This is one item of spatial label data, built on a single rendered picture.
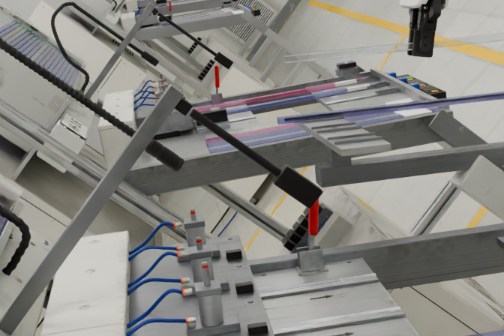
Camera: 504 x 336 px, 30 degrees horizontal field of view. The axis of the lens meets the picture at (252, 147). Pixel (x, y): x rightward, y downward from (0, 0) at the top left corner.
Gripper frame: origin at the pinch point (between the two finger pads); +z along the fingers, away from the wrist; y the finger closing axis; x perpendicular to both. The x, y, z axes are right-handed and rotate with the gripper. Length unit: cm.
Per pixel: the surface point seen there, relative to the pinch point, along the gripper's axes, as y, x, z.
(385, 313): 44, -16, 28
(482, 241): 26.4, 2.2, 24.2
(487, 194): 3.1, 12.4, 22.5
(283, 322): 42, -27, 30
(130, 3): -570, -32, 3
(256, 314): 53, -32, 26
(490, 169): 3.1, 12.4, 18.6
